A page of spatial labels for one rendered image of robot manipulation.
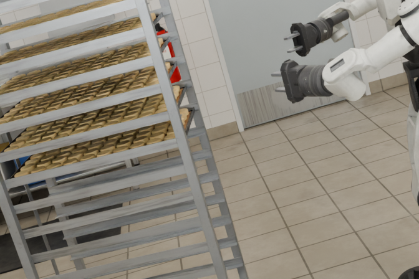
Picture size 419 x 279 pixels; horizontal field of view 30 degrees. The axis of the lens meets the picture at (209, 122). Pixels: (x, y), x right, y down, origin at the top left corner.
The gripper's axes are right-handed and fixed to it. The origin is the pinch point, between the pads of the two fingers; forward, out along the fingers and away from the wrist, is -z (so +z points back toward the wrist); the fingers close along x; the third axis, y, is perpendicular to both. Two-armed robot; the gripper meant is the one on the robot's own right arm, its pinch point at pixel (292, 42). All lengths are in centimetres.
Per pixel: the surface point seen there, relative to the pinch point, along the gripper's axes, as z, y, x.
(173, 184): -45, -34, -39
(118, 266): -87, -17, -49
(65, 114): -87, -17, 5
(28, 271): -109, -35, -42
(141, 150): -73, -3, -12
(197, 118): -33.8, -22.9, -16.6
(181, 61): -33.8, -22.4, 5.2
